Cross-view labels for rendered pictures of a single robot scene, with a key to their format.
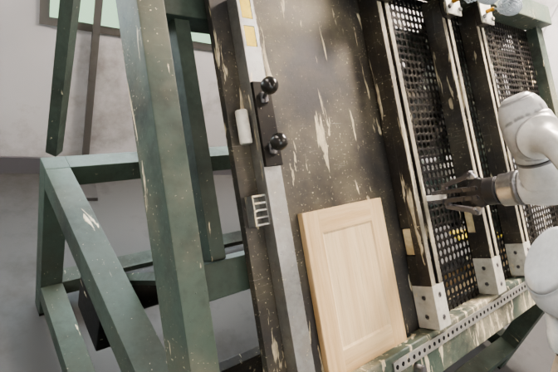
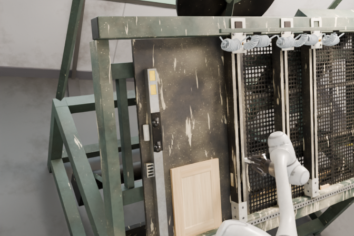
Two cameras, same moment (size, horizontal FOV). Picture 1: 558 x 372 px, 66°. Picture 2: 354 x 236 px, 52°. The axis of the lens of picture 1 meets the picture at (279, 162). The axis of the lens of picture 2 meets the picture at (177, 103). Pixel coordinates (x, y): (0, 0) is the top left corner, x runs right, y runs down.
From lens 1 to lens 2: 102 cm
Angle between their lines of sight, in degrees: 15
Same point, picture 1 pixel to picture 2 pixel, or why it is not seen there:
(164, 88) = (110, 124)
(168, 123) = (111, 139)
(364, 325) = (198, 218)
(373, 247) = (209, 183)
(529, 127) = (274, 153)
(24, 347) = (42, 189)
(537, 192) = not seen: hidden behind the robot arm
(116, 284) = (89, 180)
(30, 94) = (42, 32)
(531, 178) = not seen: hidden behind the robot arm
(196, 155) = (124, 143)
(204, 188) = (127, 157)
